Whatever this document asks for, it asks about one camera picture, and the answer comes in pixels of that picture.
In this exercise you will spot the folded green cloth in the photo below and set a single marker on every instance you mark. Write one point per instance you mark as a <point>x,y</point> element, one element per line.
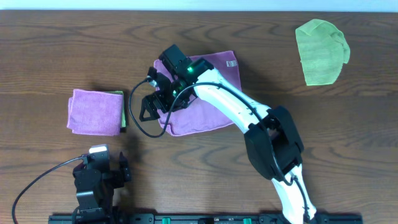
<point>123,116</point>

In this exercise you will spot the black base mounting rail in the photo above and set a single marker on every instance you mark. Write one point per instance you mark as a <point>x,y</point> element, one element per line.
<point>268,218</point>

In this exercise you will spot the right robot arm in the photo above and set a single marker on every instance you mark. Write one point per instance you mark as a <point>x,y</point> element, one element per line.
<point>272,141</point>

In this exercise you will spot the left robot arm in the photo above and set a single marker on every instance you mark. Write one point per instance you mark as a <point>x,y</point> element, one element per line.
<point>95,205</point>

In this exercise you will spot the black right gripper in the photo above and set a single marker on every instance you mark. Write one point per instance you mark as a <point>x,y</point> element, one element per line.
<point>147,102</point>

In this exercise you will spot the purple microfiber cloth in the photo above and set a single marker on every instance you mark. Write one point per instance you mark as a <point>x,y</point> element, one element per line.
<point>201,116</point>

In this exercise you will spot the folded purple cloth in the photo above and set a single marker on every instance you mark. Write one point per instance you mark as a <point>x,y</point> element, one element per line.
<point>95,113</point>

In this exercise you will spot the light green crumpled cloth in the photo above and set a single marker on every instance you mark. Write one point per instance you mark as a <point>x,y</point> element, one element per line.
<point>323,51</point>

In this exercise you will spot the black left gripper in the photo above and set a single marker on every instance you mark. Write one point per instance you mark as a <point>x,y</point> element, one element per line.
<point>117,174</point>

